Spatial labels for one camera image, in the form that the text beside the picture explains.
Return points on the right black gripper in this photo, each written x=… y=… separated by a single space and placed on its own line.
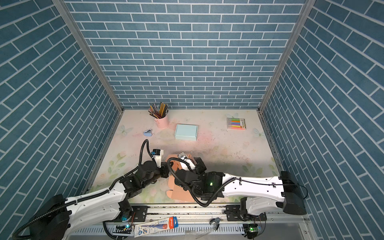
x=199 y=165

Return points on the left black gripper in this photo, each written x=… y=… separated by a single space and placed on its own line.
x=164 y=171

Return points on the pink paper box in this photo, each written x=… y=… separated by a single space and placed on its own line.
x=175 y=192

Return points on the light blue paper box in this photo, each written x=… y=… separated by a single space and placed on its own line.
x=186 y=132

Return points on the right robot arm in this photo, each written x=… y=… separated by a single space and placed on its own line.
x=259 y=195

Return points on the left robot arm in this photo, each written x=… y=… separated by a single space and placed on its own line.
x=59 y=216

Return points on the small metal clip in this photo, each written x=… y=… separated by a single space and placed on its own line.
x=215 y=223

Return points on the pink pencil bucket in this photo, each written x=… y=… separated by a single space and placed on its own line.
x=162 y=123

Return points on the red blue white package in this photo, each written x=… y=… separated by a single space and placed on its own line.
x=153 y=227

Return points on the bundle of coloured pencils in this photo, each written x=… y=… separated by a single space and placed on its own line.
x=159 y=111

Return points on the pack of coloured markers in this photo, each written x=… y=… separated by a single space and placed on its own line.
x=236 y=124

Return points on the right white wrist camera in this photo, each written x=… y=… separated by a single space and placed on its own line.
x=189 y=164

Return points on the aluminium mounting rail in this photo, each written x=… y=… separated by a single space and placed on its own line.
x=195 y=220

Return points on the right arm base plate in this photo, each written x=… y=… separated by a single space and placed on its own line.
x=240 y=213

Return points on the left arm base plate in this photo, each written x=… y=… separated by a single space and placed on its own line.
x=137 y=214

